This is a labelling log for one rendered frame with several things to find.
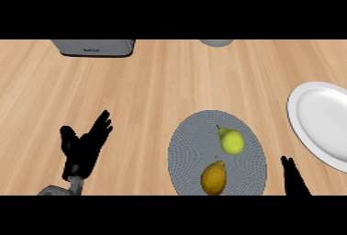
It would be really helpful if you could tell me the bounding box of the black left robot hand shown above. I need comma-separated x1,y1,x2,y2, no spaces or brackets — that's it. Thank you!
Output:
57,109,115,182

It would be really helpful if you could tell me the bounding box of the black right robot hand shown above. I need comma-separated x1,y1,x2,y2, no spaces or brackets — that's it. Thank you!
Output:
279,155,313,196

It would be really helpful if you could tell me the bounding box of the dark yellow lemon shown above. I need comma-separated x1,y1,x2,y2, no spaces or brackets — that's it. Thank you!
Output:
199,160,227,196

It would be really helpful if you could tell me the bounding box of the white round plate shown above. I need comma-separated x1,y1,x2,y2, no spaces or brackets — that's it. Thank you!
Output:
286,81,347,173

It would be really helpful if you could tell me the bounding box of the grey oval placemat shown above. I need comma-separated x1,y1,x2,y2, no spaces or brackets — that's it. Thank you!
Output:
167,109,269,196

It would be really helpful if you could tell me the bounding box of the yellow-green pear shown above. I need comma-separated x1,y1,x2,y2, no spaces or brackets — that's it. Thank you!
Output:
215,125,246,156

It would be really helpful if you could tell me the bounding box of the grey box appliance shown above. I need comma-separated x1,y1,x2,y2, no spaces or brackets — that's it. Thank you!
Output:
50,39,137,58

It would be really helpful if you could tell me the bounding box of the grey round object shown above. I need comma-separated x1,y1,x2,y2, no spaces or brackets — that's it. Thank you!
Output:
199,39,236,48

